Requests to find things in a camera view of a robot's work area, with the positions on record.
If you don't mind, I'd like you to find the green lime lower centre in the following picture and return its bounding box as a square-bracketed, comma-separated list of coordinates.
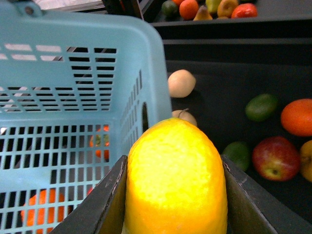
[222, 141, 251, 172]

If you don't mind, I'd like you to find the black shelf tray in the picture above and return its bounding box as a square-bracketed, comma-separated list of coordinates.
[164, 40, 312, 224]
[142, 0, 312, 39]

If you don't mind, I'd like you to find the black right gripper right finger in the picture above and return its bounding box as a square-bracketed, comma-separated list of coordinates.
[221, 155, 312, 234]

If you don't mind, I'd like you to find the white pear upper left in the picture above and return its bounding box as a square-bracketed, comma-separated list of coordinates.
[168, 69, 196, 98]

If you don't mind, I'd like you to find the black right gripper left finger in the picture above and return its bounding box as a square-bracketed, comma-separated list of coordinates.
[51, 156, 127, 234]

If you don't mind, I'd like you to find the green lime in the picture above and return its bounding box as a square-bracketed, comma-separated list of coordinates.
[222, 141, 251, 172]
[245, 94, 278, 122]

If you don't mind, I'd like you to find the black shelf tray far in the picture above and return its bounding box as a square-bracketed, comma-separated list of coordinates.
[142, 0, 312, 39]

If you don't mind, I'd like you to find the orange persimmon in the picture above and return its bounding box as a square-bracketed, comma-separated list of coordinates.
[89, 125, 110, 162]

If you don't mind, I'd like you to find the pile of fruit far shelf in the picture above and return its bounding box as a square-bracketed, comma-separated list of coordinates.
[161, 0, 258, 21]

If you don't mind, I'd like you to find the small orange tangerine centre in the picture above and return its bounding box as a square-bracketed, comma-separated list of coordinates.
[280, 98, 312, 137]

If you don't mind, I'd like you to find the large teal shopping basket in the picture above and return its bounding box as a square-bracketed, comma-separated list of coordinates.
[0, 0, 171, 234]

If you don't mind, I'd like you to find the red yellow apple centre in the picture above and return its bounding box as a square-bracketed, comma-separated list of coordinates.
[252, 136, 300, 181]

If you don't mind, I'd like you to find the orange at far left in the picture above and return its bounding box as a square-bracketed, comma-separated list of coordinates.
[20, 188, 73, 234]

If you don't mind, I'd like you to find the yellow lemon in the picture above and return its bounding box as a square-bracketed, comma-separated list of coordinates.
[124, 117, 228, 234]

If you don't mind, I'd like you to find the black shelf tray near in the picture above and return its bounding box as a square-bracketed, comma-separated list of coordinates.
[164, 40, 312, 224]

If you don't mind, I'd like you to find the green lime upper centre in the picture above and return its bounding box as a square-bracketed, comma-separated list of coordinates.
[245, 94, 278, 122]

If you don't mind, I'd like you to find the yellow orange apple centre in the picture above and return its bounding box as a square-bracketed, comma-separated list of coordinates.
[299, 140, 312, 182]

